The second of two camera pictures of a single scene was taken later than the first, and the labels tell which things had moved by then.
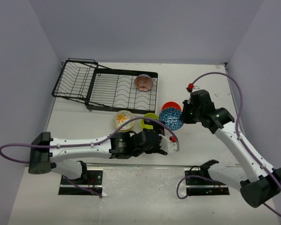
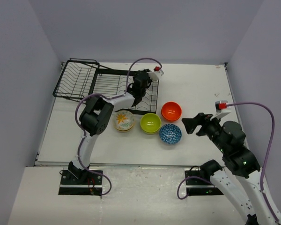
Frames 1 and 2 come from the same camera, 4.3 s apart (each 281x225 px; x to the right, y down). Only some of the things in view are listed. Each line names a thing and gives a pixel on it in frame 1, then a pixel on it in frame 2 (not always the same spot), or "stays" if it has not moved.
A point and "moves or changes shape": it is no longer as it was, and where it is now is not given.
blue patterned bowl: (172, 117) moves or changes shape
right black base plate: (198, 186) stays
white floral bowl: (121, 117) stays
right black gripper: (187, 103) → (190, 123)
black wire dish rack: (104, 89) stays
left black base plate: (93, 183) stays
